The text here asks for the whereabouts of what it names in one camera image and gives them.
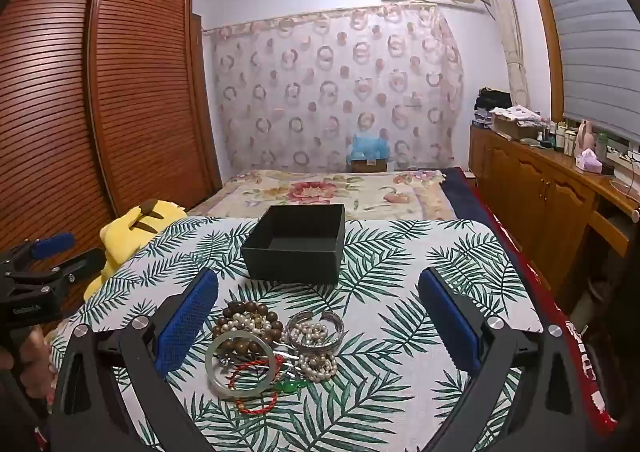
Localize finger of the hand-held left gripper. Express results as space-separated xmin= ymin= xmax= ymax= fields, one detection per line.
xmin=47 ymin=248 xmax=108 ymax=283
xmin=17 ymin=232 xmax=77 ymax=263

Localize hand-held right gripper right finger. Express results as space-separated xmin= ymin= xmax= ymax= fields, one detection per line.
xmin=417 ymin=268 xmax=601 ymax=452

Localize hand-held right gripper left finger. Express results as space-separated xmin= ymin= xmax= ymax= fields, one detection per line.
xmin=47 ymin=268 xmax=221 ymax=452

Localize dark wooden bead bracelet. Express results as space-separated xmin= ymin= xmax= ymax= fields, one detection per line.
xmin=212 ymin=301 xmax=287 ymax=350

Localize red cord bracelet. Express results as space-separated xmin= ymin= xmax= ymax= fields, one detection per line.
xmin=229 ymin=354 xmax=279 ymax=415

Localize silver chain necklace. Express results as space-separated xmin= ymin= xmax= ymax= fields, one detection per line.
xmin=272 ymin=348 xmax=302 ymax=379

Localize silver cuff bangle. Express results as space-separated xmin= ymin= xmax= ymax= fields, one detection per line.
xmin=286 ymin=310 xmax=347 ymax=349

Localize black box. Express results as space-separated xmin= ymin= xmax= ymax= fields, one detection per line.
xmin=241 ymin=204 xmax=347 ymax=287

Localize person's left hand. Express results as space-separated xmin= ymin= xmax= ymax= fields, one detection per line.
xmin=0 ymin=327 xmax=57 ymax=408

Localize pale green jade bangle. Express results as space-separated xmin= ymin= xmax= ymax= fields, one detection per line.
xmin=205 ymin=329 xmax=277 ymax=401

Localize yellow plush toy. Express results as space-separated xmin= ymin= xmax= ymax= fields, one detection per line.
xmin=82 ymin=199 xmax=188 ymax=300

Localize leaf print tablecloth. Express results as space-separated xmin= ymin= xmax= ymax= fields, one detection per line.
xmin=47 ymin=217 xmax=546 ymax=452

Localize red patterned blanket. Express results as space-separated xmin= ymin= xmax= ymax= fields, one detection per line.
xmin=480 ymin=202 xmax=618 ymax=433

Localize navy blanket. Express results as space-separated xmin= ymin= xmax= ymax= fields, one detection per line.
xmin=440 ymin=167 xmax=497 ymax=223

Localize wooden sideboard cabinet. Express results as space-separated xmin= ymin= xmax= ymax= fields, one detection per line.
xmin=469 ymin=124 xmax=640 ymax=313

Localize wooden slatted wardrobe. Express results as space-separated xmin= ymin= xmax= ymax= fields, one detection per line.
xmin=0 ymin=0 xmax=223 ymax=333

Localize floral bedspread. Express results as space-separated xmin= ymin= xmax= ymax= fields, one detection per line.
xmin=187 ymin=168 xmax=473 ymax=223

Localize blue plastic bag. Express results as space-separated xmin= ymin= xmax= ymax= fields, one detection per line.
xmin=346 ymin=133 xmax=391 ymax=161

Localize cardboard box with printed cloth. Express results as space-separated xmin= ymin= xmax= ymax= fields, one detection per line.
xmin=492 ymin=106 xmax=546 ymax=140

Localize pink tissue pack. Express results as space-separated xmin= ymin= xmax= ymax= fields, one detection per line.
xmin=575 ymin=148 xmax=603 ymax=173

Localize row of toiletry bottles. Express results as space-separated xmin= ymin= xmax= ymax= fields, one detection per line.
xmin=537 ymin=117 xmax=581 ymax=155

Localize pink bottle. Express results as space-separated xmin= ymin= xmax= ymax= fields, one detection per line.
xmin=577 ymin=119 xmax=596 ymax=153

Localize white wrapped pipe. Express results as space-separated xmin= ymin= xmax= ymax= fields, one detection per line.
xmin=477 ymin=0 xmax=531 ymax=107

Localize grey window blind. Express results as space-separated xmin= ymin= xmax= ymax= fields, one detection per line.
xmin=537 ymin=0 xmax=640 ymax=143

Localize white pearl bracelet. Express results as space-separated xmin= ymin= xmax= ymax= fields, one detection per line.
xmin=289 ymin=322 xmax=332 ymax=349

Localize pearl and wood bead bracelet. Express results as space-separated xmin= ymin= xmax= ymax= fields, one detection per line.
xmin=295 ymin=353 xmax=340 ymax=384

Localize ring pattern curtain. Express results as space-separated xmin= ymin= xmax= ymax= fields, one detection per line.
xmin=202 ymin=4 xmax=466 ymax=173

